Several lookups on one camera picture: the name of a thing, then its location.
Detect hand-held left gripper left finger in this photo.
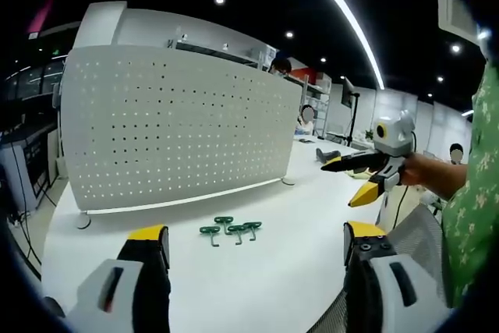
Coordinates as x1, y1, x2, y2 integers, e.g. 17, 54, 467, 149
65, 224, 173, 333

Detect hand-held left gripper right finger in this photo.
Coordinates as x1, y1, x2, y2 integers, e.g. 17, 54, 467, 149
342, 221, 450, 333

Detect green hook assembly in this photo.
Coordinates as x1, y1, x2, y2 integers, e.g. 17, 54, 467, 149
214, 215, 235, 236
242, 221, 264, 242
227, 224, 247, 246
199, 225, 221, 250

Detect white perforated mounting plate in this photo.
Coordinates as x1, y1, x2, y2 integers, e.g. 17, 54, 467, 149
59, 45, 304, 229

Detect person's right hand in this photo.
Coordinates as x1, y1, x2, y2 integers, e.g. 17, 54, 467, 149
397, 152, 425, 187

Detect black object on table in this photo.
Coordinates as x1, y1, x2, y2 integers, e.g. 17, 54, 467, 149
314, 147, 345, 164

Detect grey mesh office chair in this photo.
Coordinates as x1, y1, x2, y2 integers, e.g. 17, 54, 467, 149
323, 203, 448, 333

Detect black monitor on stand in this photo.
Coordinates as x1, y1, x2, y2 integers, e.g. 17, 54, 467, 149
341, 76, 362, 146

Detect person in green shirt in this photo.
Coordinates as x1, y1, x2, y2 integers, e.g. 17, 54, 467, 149
439, 62, 499, 310

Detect long ceiling light strip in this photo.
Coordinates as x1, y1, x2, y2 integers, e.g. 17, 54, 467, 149
295, 0, 388, 91

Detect white ceiling air vent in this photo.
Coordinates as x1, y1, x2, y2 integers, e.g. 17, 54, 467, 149
434, 0, 481, 42

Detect dark equipment rack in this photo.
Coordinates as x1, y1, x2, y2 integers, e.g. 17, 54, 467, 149
0, 121, 60, 211

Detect white pillar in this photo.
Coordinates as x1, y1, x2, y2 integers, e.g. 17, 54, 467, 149
75, 0, 129, 50

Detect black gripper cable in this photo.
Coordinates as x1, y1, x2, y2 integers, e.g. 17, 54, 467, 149
391, 184, 411, 229

